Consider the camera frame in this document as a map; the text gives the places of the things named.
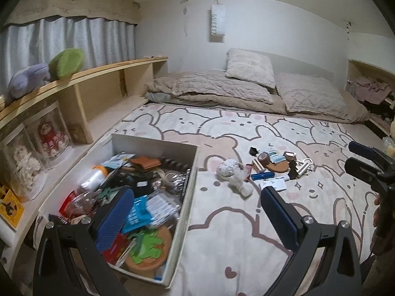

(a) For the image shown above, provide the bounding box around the purple plush toy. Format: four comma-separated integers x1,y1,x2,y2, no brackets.
7,63,50,102

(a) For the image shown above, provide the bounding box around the beige right pillow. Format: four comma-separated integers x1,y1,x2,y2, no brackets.
275,73,348,119

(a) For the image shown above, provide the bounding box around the white plastic bag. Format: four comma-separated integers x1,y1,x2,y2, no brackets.
216,159,253,198

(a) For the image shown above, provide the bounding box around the white doll in case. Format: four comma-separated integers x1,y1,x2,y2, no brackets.
1,124,47,203

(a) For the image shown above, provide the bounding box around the brown tape roll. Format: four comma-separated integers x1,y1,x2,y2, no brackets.
257,152,271,166

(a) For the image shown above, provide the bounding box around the blue white sachet packet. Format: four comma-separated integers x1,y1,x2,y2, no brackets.
267,150,287,164

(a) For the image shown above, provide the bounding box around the white striped box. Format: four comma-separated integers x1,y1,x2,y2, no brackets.
296,158,313,178

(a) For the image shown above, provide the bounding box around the small black cup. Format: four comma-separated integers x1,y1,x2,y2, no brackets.
249,147,258,156

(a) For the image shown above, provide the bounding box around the hanging wall sign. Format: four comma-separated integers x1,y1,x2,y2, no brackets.
210,0,226,42

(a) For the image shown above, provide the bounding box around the red metallic lighter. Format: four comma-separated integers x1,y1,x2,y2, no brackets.
244,164,253,183

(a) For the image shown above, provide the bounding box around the white remote control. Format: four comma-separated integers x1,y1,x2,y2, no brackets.
260,178,287,192

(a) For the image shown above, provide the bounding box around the wooden shelf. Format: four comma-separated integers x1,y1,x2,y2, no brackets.
345,59,394,138
1,57,167,275

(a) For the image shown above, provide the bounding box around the blue metallic box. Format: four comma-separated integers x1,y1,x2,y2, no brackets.
250,172,275,181

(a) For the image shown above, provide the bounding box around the green plush toy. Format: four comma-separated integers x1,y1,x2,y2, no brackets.
48,48,85,81

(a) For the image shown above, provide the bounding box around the beige striped small box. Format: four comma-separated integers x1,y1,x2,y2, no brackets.
252,158,266,173

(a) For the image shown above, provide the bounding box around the red doll in case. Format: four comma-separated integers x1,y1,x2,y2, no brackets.
23,101,74,169

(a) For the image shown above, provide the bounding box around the beige pillow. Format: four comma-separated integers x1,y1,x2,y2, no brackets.
225,48,276,89
275,73,348,119

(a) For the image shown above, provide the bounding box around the white shoe box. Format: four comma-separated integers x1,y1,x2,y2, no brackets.
34,134,199,295

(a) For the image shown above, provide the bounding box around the right wooden shelf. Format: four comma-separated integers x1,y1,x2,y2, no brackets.
345,59,394,138

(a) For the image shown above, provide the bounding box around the beige left pillow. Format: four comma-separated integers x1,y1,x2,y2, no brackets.
225,48,276,89

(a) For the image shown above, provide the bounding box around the cartoon animal bed sheet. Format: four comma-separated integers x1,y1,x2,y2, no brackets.
104,103,386,296

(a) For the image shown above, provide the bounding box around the round cork coaster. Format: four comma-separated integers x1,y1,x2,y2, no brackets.
265,160,289,173

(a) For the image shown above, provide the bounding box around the black square cup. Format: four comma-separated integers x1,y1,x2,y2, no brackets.
289,160,297,168

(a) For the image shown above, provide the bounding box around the beige folded blanket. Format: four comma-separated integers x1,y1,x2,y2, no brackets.
146,72,370,124

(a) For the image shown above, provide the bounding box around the grey curtain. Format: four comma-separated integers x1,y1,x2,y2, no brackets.
1,0,141,94

